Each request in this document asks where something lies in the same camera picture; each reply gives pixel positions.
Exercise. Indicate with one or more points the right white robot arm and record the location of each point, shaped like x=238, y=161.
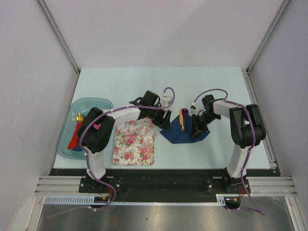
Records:
x=247, y=132

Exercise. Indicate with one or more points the pink napkin roll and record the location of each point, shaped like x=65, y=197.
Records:
x=96, y=126

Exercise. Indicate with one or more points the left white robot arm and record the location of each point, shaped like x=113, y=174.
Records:
x=93, y=141

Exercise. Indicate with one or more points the dark blue paper napkin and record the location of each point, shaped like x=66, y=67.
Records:
x=176, y=136

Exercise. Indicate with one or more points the gold utensil in roll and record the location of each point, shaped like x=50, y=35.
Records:
x=80, y=117

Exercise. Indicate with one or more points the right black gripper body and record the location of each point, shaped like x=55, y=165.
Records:
x=200, y=121

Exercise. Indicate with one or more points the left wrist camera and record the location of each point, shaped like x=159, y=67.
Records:
x=166, y=101

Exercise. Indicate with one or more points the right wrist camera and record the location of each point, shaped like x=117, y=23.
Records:
x=195, y=109

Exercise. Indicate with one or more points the purple metal spoon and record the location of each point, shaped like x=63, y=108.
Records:
x=185, y=112

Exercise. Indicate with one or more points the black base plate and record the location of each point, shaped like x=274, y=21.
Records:
x=162, y=185

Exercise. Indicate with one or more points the aluminium frame rail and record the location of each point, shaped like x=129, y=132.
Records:
x=260, y=186

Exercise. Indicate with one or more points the teal plastic tray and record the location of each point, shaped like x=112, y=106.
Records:
x=83, y=106

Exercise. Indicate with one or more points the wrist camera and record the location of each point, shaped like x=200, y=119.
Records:
x=166, y=101
x=195, y=109

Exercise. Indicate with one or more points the white cable duct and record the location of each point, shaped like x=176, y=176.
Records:
x=98, y=200

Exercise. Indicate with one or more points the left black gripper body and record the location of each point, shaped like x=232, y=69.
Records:
x=156, y=115

